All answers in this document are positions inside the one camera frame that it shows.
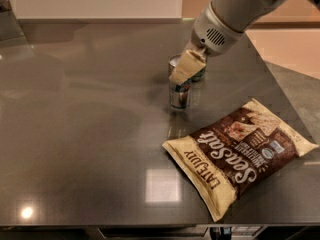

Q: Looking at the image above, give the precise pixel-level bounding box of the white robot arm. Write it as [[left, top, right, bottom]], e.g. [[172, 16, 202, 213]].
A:
[[169, 0, 320, 85]]

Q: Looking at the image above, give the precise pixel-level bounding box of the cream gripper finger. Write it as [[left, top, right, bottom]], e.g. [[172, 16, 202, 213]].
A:
[[169, 49, 206, 85]]

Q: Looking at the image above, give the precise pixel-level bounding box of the silver blue redbull can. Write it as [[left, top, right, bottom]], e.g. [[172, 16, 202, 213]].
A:
[[168, 55, 191, 110]]

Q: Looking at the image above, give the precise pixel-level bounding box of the brown cream chips bag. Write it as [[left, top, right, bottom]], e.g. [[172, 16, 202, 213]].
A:
[[163, 99, 317, 221]]

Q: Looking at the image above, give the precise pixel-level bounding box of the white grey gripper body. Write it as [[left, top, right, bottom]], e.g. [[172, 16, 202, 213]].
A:
[[186, 2, 245, 56]]

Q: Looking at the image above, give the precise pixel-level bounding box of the green soda can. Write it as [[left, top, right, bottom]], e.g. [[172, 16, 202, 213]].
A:
[[191, 68, 206, 82]]

